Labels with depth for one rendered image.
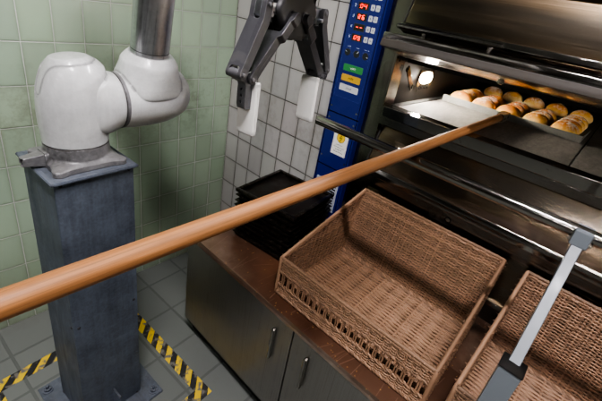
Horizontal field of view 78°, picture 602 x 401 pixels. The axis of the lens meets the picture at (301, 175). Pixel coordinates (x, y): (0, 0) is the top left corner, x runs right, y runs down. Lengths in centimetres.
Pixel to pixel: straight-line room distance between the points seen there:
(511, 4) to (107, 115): 115
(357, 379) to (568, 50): 105
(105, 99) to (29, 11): 62
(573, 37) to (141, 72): 114
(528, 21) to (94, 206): 129
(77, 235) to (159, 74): 48
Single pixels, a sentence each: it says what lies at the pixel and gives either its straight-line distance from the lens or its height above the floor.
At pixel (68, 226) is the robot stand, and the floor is 87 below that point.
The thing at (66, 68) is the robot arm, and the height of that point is 125.
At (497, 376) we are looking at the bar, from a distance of 86.
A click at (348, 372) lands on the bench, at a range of 118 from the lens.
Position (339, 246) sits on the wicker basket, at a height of 61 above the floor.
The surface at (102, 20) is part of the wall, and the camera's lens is 168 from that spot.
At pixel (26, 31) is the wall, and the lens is 161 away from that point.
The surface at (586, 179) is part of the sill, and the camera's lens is 129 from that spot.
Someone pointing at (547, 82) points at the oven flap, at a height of 141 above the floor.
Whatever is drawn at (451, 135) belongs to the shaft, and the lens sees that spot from 117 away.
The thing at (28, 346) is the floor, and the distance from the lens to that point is 205.
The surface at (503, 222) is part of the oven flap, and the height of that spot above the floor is 96.
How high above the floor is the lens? 149
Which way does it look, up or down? 26 degrees down
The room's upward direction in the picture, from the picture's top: 11 degrees clockwise
